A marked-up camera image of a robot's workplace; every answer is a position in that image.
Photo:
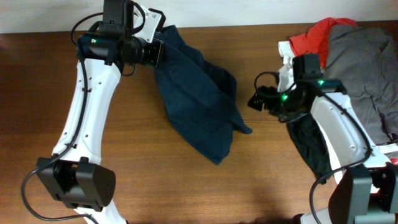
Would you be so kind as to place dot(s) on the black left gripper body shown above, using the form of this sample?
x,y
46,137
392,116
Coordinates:
x,y
147,53

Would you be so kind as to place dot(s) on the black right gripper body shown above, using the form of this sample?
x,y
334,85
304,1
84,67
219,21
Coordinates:
x,y
283,104

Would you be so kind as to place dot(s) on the dark blue shorts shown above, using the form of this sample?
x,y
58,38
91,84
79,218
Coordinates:
x,y
199,97

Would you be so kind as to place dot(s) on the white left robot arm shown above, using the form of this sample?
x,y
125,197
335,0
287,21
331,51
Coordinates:
x,y
73,174

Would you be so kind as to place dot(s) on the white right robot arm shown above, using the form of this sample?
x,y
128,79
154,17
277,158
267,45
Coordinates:
x,y
367,179

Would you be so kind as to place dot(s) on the white garment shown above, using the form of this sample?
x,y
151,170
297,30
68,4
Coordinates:
x,y
286,76

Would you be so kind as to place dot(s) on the black garment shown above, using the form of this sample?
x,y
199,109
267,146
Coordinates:
x,y
310,143

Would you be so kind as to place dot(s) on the red garment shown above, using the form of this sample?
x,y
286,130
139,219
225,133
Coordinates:
x,y
315,41

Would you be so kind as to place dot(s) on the grey garment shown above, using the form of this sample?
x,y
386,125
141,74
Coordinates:
x,y
365,60

